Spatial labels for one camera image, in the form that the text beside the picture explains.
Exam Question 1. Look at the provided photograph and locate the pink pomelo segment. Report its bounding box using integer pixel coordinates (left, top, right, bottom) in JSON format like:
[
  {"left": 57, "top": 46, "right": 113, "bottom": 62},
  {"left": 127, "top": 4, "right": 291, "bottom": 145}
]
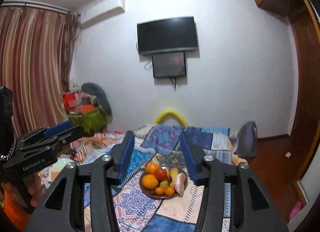
[{"left": 174, "top": 173, "right": 186, "bottom": 196}]

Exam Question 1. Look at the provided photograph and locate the small mandarin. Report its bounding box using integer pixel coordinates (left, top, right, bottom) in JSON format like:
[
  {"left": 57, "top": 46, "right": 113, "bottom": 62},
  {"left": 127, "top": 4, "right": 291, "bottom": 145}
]
[
  {"left": 155, "top": 187, "right": 164, "bottom": 196},
  {"left": 164, "top": 186, "right": 175, "bottom": 196}
]

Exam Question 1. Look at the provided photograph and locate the red tomato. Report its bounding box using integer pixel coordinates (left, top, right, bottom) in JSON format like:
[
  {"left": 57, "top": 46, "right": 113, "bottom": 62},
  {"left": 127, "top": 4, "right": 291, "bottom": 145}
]
[{"left": 153, "top": 168, "right": 168, "bottom": 181}]

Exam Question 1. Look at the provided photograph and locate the green bag with clutter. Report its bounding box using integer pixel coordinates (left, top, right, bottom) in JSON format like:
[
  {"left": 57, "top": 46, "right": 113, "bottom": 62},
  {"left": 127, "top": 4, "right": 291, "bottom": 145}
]
[{"left": 62, "top": 91, "right": 107, "bottom": 136}]

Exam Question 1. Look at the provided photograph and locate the purple grey backpack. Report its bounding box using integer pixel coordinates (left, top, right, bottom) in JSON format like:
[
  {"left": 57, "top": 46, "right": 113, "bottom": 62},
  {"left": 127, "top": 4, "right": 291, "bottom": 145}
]
[{"left": 235, "top": 121, "right": 258, "bottom": 159}]

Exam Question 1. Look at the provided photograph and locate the green yellow fruit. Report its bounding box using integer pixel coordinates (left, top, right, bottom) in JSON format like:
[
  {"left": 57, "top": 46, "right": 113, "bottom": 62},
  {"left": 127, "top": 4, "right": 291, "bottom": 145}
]
[{"left": 159, "top": 180, "right": 169, "bottom": 188}]

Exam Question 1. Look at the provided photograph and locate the dark brown plate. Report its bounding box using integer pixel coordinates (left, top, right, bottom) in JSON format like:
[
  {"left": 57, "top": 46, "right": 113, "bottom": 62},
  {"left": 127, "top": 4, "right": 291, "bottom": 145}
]
[{"left": 139, "top": 164, "right": 188, "bottom": 199}]

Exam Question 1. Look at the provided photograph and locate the large orange front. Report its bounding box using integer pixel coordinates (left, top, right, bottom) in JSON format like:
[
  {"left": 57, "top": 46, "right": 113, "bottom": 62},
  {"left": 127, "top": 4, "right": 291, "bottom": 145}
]
[{"left": 142, "top": 174, "right": 159, "bottom": 190}]

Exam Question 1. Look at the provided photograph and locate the large orange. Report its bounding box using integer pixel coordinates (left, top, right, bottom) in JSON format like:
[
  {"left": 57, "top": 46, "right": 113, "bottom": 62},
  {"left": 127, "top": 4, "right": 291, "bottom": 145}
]
[
  {"left": 142, "top": 174, "right": 159, "bottom": 190},
  {"left": 145, "top": 163, "right": 161, "bottom": 175}
]

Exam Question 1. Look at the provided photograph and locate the large orange back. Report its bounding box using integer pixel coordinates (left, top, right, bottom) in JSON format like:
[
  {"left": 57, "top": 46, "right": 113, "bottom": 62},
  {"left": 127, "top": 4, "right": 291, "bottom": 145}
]
[{"left": 145, "top": 163, "right": 161, "bottom": 175}]

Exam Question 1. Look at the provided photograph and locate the patchwork patterned bedspread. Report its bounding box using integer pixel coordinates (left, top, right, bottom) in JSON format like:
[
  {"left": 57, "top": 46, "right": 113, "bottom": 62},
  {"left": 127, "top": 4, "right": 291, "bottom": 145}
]
[{"left": 39, "top": 124, "right": 235, "bottom": 232}]

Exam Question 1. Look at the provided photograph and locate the striped brown curtain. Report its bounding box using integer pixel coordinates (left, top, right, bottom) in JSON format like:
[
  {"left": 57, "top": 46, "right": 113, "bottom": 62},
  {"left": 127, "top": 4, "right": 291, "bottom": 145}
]
[{"left": 1, "top": 7, "right": 79, "bottom": 136}]

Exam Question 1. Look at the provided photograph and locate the brown wooden door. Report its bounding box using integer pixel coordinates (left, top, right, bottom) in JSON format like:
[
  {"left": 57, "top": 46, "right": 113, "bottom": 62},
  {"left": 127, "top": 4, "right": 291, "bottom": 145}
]
[{"left": 289, "top": 0, "right": 319, "bottom": 181}]

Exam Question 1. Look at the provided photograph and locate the white air conditioner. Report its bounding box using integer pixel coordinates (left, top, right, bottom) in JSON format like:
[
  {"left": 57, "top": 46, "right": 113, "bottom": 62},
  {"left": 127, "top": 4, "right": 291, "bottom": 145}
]
[{"left": 80, "top": 0, "right": 125, "bottom": 29}]

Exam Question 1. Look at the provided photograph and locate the grey panel under television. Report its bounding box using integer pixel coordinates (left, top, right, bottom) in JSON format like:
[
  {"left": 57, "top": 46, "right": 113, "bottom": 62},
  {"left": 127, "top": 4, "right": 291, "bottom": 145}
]
[{"left": 152, "top": 52, "right": 187, "bottom": 78}]

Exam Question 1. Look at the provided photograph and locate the yellow curved bed rail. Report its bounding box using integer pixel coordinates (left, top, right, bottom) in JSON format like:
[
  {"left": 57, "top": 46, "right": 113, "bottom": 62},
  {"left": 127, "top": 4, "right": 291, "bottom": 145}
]
[{"left": 153, "top": 107, "right": 189, "bottom": 126}]

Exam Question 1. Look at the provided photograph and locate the black wall television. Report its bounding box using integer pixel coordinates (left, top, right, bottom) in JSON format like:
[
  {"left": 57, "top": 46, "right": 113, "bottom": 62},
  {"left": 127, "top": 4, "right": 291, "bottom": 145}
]
[{"left": 137, "top": 16, "right": 199, "bottom": 55}]

